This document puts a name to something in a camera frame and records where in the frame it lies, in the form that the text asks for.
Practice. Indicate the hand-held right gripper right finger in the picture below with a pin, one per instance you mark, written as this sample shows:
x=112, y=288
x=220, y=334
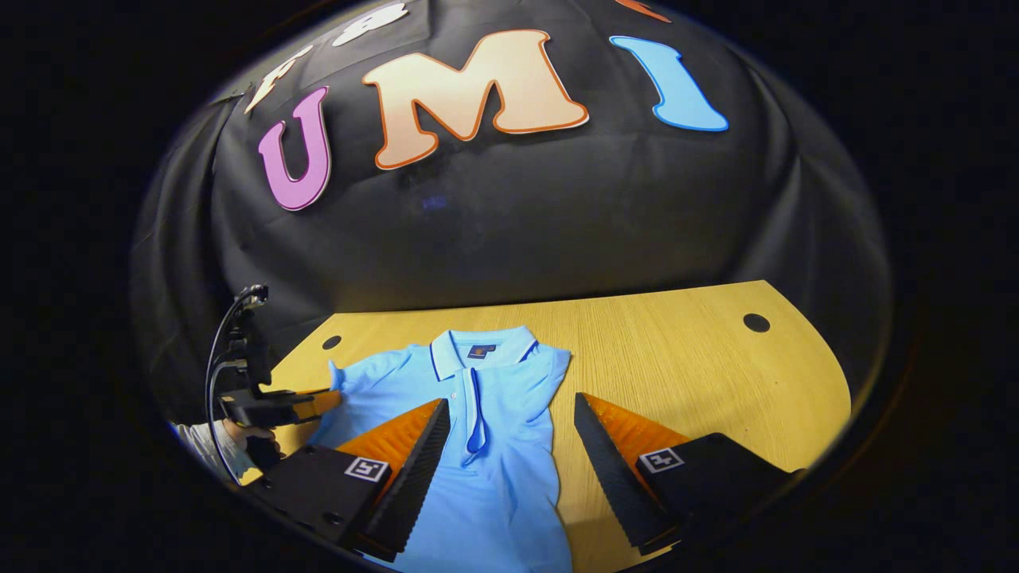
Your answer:
x=613, y=481

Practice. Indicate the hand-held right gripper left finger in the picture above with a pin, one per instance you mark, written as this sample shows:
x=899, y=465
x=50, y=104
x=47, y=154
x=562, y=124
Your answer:
x=414, y=485

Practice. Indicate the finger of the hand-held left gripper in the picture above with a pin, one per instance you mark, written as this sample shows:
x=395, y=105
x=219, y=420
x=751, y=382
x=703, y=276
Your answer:
x=306, y=406

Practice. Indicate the light blue polo T-shirt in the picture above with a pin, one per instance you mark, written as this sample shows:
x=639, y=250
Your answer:
x=509, y=446

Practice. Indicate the black backdrop cloth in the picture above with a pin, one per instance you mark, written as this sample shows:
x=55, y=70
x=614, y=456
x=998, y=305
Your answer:
x=517, y=223

